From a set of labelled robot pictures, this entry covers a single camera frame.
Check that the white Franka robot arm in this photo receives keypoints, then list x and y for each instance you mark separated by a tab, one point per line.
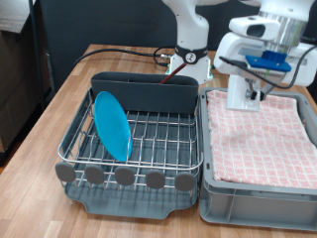
191	26

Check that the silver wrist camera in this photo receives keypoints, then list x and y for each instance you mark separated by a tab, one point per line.
264	72

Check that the dark grey cutlery holder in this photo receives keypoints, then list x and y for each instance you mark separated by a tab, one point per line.
142	94

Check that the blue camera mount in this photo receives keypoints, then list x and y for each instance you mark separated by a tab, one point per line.
267	62

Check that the translucent plastic cup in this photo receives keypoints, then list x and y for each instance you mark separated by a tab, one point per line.
236	95

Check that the black metal pole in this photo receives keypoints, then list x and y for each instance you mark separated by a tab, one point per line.
36	49

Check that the grey plastic drain tray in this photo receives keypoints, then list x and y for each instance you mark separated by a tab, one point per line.
132	205

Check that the grey shelf board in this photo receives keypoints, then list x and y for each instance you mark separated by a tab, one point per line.
13	15

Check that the brown cardboard box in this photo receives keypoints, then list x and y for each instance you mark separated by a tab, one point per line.
20	92

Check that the blue round plate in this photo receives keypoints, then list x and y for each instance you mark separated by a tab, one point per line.
112	125

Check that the pink checkered cloth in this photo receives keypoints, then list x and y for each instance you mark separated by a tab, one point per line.
264	148

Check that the dark grey partition panel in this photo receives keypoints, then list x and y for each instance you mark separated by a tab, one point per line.
109	23

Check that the grey plastic crate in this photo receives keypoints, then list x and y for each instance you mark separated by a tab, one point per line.
257	208

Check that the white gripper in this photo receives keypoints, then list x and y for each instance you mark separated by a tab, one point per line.
229	49

